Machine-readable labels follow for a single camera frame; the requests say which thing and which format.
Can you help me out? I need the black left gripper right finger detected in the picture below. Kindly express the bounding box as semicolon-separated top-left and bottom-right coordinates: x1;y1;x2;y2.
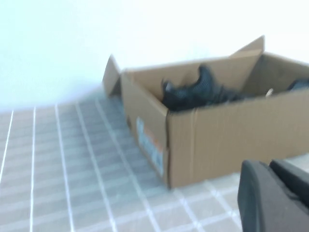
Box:
268;158;309;211

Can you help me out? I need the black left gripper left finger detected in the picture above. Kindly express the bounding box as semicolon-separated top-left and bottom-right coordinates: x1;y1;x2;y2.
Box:
237;159;309;232

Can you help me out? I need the brown cardboard shoe box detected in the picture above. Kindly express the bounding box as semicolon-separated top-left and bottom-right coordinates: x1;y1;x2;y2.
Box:
101;35;309;189

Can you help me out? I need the white orange box label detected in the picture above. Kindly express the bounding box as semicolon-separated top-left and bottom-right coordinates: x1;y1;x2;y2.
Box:
136;116;170;176

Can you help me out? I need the black shoe white tongue label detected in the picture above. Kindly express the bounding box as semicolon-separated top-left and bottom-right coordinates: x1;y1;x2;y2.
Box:
160;63;245;112

